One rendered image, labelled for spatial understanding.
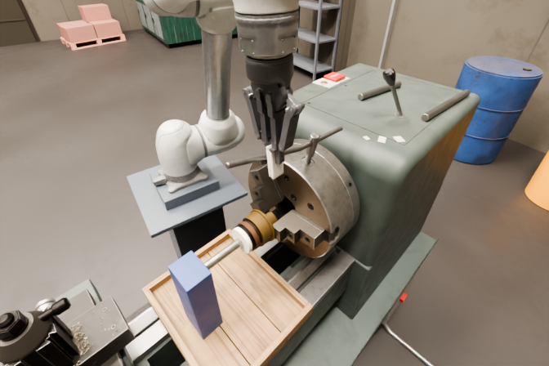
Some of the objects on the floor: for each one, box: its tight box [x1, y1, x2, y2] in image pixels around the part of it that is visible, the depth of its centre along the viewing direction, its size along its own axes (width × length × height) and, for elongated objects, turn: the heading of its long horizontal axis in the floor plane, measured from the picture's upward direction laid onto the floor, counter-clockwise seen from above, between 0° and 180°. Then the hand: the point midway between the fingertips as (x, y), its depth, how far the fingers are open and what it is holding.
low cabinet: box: [135, 0, 238, 49], centre depth 659 cm, size 195×173×75 cm
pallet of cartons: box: [56, 3, 126, 51], centre depth 605 cm, size 119×90×67 cm
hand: (274, 159), depth 55 cm, fingers closed
